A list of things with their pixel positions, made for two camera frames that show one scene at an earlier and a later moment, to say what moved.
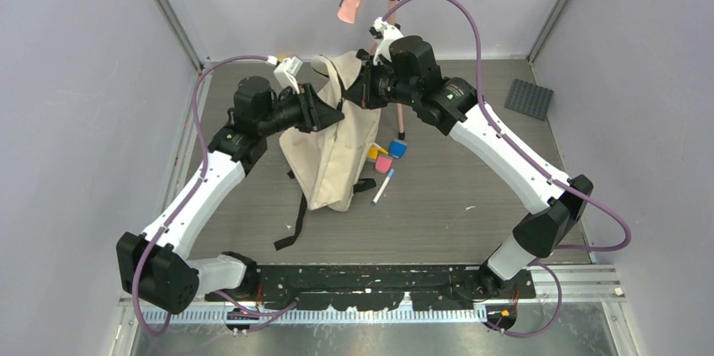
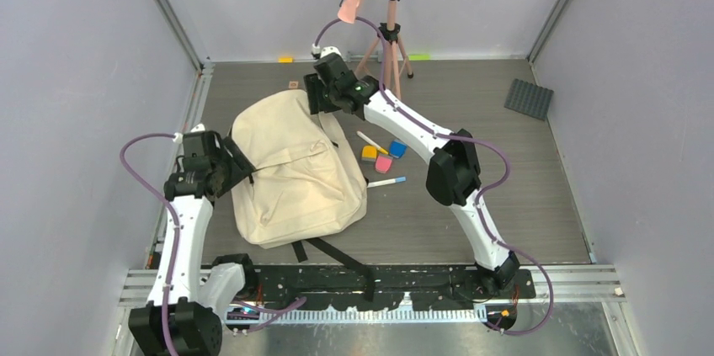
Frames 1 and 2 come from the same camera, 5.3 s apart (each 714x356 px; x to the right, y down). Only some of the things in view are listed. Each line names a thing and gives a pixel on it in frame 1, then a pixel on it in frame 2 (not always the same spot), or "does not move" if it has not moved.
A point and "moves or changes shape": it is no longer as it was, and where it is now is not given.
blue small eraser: (397, 148) does not move
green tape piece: (423, 56) does not move
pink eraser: (383, 163) does not move
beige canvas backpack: (332, 163) moves or changes shape
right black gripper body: (378, 87) to (325, 96)
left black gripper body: (297, 109) to (231, 165)
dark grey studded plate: (530, 99) does not move
